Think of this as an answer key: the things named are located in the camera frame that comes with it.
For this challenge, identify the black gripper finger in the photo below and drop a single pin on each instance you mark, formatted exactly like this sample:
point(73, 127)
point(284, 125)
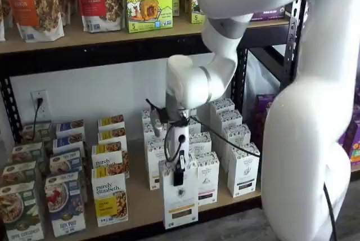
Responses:
point(178, 179)

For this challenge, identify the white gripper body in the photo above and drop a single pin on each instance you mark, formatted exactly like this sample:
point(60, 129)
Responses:
point(185, 145)

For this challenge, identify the white box yellow strip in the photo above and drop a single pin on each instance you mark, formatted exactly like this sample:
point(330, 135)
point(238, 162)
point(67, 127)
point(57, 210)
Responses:
point(146, 115)
point(149, 132)
point(180, 207)
point(153, 165)

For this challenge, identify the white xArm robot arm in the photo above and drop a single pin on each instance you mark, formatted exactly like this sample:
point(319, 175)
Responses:
point(295, 139)

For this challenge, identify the white box pink strip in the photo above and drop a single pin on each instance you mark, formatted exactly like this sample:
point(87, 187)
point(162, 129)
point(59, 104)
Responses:
point(194, 125)
point(201, 142)
point(208, 179)

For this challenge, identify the wooden shelf board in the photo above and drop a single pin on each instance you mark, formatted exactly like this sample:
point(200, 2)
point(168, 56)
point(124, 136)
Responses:
point(84, 39)
point(137, 204)

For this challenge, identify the white box black strip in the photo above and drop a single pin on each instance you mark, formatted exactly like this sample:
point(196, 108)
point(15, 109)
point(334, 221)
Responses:
point(223, 105)
point(236, 132)
point(243, 173)
point(229, 117)

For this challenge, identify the purple Annie's snack box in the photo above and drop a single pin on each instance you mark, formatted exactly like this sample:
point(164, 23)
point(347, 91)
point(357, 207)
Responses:
point(355, 151)
point(265, 101)
point(260, 122)

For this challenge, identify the blue flax oatmeal box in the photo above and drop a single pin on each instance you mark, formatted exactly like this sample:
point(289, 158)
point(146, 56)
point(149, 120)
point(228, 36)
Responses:
point(70, 128)
point(69, 142)
point(66, 204)
point(66, 160)

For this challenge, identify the green oatmeal box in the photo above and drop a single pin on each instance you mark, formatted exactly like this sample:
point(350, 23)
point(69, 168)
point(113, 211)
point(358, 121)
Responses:
point(26, 152)
point(19, 213)
point(36, 131)
point(18, 172)

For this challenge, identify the blue Z Bar box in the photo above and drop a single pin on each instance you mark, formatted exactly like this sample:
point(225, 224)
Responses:
point(270, 14)

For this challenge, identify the white plastic sheet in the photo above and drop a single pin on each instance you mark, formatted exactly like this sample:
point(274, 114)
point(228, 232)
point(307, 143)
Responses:
point(261, 77)

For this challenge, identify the red label granola bag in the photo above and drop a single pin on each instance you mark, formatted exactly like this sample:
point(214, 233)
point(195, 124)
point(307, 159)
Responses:
point(98, 1)

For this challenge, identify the blue label granola bag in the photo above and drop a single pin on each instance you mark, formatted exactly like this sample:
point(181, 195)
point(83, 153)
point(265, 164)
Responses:
point(2, 4)

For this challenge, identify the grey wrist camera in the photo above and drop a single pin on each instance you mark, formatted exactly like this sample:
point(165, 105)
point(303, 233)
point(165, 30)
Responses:
point(156, 125)

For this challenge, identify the black metal shelf frame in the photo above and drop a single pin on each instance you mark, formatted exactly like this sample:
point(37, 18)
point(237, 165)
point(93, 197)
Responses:
point(84, 60)

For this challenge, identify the white wall outlet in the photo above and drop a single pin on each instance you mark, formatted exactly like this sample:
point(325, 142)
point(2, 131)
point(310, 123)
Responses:
point(45, 94)

